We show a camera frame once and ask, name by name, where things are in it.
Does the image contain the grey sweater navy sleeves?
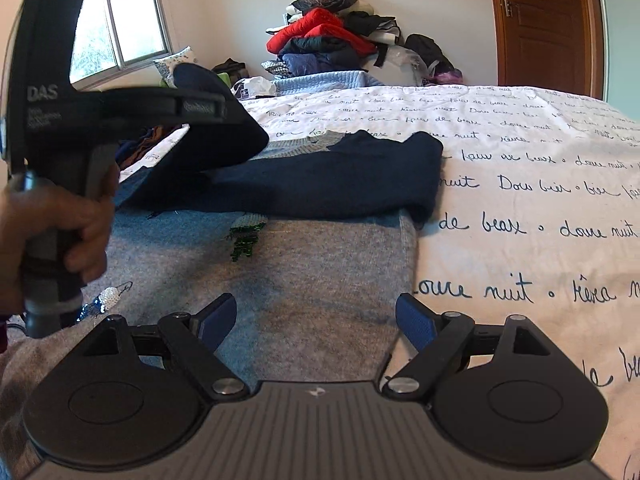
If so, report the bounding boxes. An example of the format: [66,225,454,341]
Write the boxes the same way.
[0,129,445,478]

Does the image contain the pile of dark clothes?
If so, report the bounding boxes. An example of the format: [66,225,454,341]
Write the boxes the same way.
[261,0,464,86]

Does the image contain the person's left hand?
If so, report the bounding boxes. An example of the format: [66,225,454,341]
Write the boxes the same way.
[1,165,119,315]

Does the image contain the brown garment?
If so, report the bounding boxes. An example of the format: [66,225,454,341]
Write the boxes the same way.
[115,126,166,170]

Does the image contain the aluminium sliding window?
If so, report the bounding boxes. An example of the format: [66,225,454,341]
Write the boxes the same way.
[70,0,171,88]

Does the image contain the floral white pillow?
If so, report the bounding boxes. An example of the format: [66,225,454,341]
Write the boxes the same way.
[153,47,198,88]

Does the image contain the white script-print bedspread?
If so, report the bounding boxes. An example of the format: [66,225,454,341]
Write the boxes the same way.
[117,84,640,480]

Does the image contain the white plastic bag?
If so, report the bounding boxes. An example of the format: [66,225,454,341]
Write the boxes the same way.
[231,76,278,100]

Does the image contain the light blue knitted blanket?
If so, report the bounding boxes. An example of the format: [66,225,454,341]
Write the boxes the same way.
[273,70,383,96]

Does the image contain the black backpack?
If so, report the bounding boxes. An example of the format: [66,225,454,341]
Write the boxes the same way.
[405,34,460,84]

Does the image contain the red puffer jacket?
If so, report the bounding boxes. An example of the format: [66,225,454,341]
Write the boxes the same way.
[266,8,376,58]

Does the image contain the brown wooden door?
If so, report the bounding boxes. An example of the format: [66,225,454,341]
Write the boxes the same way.
[492,0,605,99]

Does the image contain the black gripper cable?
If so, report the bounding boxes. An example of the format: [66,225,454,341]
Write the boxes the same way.
[0,316,32,354]

